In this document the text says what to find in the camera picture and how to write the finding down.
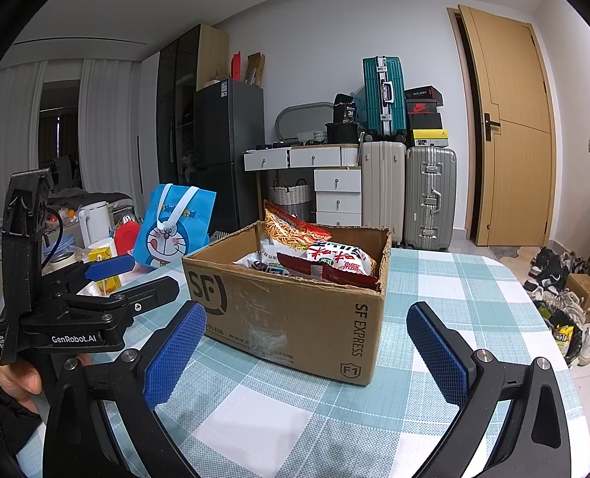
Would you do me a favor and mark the white dressing table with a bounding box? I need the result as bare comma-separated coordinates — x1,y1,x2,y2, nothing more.
242,144,363,227

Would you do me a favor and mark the dark wardrobe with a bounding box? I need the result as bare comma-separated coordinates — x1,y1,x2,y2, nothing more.
156,24,230,200

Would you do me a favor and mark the white suitcase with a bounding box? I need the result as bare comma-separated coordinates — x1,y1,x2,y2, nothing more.
361,140,406,247

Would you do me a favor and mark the woven laundry basket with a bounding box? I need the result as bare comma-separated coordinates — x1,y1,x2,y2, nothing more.
267,179,312,210

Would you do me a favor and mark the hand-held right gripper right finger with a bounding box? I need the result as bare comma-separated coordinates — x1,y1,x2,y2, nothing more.
405,301,572,478

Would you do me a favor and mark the blue cartoon tote bag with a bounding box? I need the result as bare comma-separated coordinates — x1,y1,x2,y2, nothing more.
133,183,217,270

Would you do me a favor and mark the plain black shoe box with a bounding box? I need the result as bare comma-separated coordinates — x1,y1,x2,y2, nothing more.
407,112,443,130

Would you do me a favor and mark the slim brown box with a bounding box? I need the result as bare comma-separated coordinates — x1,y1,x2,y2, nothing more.
246,52,266,85

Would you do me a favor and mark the person's left forearm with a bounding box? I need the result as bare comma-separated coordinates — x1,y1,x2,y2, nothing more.
0,373,47,459

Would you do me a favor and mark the red gift box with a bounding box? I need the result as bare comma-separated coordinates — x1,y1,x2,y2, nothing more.
113,223,142,260

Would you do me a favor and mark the silver suitcase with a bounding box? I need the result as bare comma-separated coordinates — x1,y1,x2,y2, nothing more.
405,145,458,252

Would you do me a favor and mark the wooden door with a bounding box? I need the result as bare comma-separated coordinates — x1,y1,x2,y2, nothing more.
457,5,557,247

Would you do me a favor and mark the purple grape candy packet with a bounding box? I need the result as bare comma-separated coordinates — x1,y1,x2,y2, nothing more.
234,253,288,277

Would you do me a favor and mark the black labelled bag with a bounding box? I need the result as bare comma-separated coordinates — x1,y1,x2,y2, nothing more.
325,92,360,143

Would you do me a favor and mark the red sandwich cookie packet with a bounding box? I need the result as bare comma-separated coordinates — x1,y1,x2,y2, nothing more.
277,253,378,290

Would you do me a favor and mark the oval framed mirror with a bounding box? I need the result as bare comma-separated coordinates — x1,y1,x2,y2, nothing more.
275,101,336,143

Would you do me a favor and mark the red gold noodle snack packet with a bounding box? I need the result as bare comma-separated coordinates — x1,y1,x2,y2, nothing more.
262,199,333,252

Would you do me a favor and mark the yellow drink carton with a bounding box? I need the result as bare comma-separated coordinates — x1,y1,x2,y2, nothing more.
87,239,122,296

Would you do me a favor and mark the small brown cardboard box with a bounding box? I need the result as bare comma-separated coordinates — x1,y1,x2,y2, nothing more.
566,273,590,310

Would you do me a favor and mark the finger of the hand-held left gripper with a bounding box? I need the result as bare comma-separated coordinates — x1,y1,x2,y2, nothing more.
51,254,137,292
68,276,181,324

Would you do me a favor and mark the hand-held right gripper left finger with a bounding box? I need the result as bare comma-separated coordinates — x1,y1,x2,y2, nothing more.
43,301,208,478

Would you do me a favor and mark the black plastic bag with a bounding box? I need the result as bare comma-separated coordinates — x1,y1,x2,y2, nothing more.
534,299,585,366

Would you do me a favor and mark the person's left hand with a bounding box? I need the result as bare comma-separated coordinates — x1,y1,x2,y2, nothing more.
0,356,44,415

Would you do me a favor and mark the teal suitcase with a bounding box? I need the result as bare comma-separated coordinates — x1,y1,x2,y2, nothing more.
363,56,406,141

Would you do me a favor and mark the white electric kettle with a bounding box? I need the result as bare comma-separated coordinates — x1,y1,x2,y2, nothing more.
78,202,114,247

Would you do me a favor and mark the yellow black shoe box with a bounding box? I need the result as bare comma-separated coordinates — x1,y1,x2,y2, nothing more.
412,128,450,147

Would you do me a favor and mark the dark grey fridge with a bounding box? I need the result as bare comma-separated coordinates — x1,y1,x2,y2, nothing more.
193,78,266,232

